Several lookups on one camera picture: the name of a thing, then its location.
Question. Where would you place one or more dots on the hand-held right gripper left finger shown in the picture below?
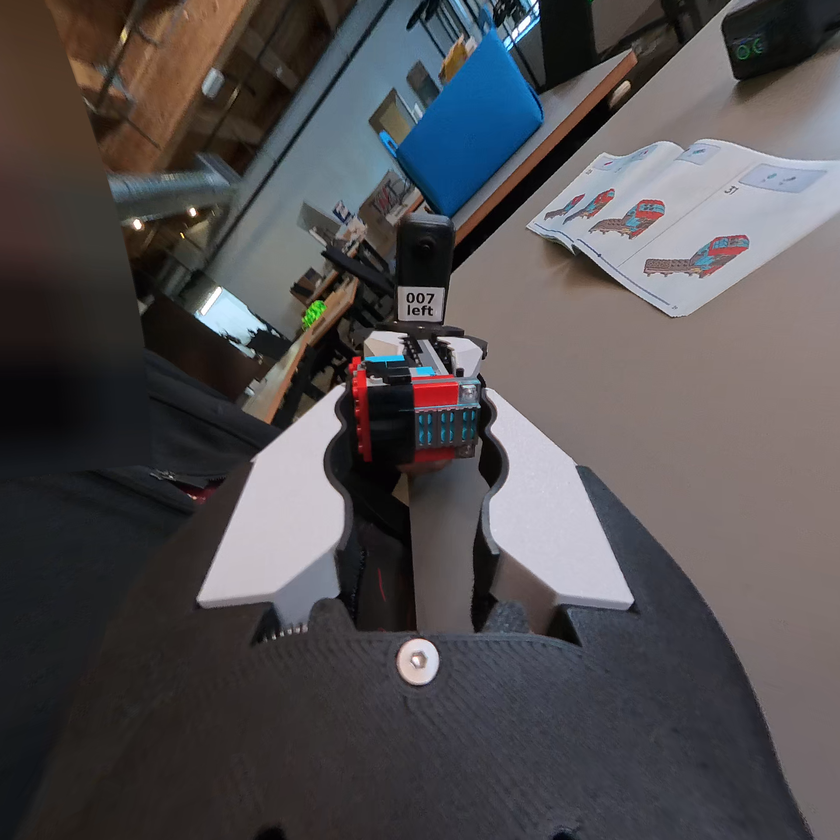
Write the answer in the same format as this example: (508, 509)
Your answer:
(275, 518)

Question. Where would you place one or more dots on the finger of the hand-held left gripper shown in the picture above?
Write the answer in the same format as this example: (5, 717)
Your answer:
(471, 354)
(387, 346)

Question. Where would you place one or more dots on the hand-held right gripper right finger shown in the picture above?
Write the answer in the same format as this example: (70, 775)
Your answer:
(558, 525)

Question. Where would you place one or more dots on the black power bank green display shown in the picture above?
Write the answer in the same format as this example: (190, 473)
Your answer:
(781, 39)

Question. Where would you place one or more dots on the person's left hand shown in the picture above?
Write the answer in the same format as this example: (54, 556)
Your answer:
(423, 467)

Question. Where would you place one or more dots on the blue padded panel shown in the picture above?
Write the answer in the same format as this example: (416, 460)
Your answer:
(472, 124)

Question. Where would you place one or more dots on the red teal toy brick truck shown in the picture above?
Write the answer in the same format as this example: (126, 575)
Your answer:
(433, 426)

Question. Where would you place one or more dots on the toy brick instruction booklet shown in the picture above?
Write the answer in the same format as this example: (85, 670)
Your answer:
(689, 216)

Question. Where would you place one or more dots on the silver ventilation duct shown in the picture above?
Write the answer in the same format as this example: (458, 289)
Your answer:
(170, 187)

